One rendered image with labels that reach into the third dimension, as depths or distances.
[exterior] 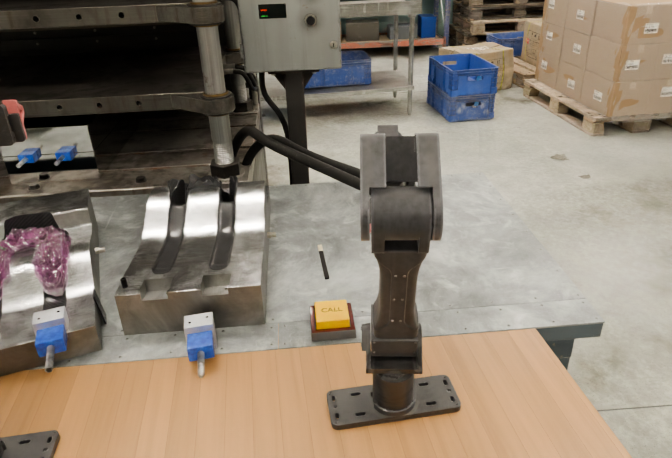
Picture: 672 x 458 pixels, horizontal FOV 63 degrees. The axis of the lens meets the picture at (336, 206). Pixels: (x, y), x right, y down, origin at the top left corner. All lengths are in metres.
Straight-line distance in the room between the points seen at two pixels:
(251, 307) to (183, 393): 0.19
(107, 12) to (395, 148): 1.21
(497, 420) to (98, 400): 0.62
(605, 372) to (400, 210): 1.75
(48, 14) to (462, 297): 1.32
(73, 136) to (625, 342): 2.10
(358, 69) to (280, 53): 3.08
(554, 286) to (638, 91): 3.53
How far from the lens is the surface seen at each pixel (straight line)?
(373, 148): 0.63
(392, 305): 0.73
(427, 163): 0.62
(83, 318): 1.09
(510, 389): 0.96
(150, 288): 1.10
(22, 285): 1.21
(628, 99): 4.63
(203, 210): 1.25
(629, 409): 2.18
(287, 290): 1.15
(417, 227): 0.61
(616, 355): 2.38
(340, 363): 0.97
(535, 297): 1.16
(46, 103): 1.85
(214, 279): 1.07
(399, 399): 0.86
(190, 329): 1.00
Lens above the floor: 1.46
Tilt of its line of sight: 27 degrees down
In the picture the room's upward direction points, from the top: 2 degrees counter-clockwise
